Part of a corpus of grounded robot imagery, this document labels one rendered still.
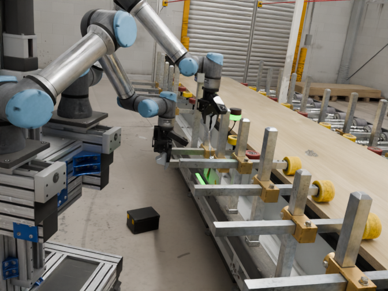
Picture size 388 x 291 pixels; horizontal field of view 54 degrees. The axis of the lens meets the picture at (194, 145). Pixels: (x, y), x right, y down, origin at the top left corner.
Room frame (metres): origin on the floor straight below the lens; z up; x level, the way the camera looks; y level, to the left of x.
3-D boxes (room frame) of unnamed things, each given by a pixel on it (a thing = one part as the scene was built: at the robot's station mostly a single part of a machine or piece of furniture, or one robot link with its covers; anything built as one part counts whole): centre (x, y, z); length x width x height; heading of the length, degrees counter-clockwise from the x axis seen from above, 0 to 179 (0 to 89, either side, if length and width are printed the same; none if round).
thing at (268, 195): (1.26, -0.27, 0.95); 0.14 x 0.06 x 0.05; 15
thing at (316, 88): (9.58, -3.30, 0.23); 2.41 x 0.77 x 0.17; 112
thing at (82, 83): (1.65, 0.54, 1.21); 0.13 x 0.12 x 0.14; 176
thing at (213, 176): (1.79, -0.10, 0.75); 0.26 x 0.01 x 0.10; 15
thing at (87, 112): (1.64, 0.54, 1.09); 0.15 x 0.15 x 0.10
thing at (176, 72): (2.97, 0.19, 0.93); 0.04 x 0.04 x 0.48; 15
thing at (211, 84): (1.73, -0.05, 1.23); 0.08 x 0.08 x 0.05
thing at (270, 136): (1.28, -0.26, 0.93); 0.04 x 0.04 x 0.48; 15
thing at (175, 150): (1.96, -0.03, 0.82); 0.44 x 0.03 x 0.04; 105
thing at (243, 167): (1.50, -0.20, 0.95); 0.14 x 0.06 x 0.05; 15
